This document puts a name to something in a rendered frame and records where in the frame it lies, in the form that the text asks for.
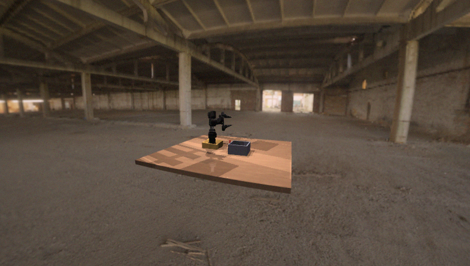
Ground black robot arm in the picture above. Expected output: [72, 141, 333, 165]
[207, 111, 224, 144]

